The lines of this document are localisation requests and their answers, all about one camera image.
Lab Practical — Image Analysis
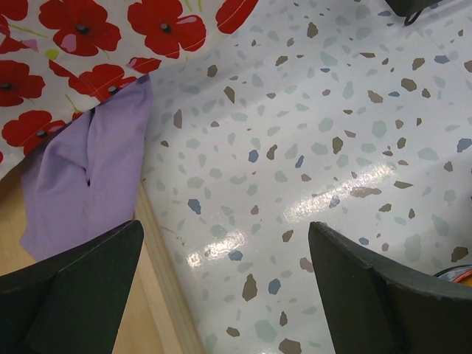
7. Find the light wooden tray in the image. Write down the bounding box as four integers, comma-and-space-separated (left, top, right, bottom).
1, 168, 205, 353

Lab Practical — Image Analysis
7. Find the lilac purple shirt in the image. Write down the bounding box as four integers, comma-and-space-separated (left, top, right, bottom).
21, 75, 153, 261

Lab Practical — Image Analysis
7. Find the orange yellow bowl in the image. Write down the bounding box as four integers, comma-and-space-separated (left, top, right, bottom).
434, 265, 472, 287

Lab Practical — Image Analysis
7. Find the black wire dish rack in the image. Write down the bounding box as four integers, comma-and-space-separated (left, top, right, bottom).
385, 0, 441, 27

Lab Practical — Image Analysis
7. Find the red poppy print cloth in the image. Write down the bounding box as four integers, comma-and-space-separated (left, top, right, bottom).
1, 0, 256, 175

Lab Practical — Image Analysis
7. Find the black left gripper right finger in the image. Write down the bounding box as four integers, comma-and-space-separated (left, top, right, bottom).
308, 222, 471, 353

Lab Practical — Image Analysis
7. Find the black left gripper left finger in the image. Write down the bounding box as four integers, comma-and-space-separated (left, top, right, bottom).
1, 221, 144, 354

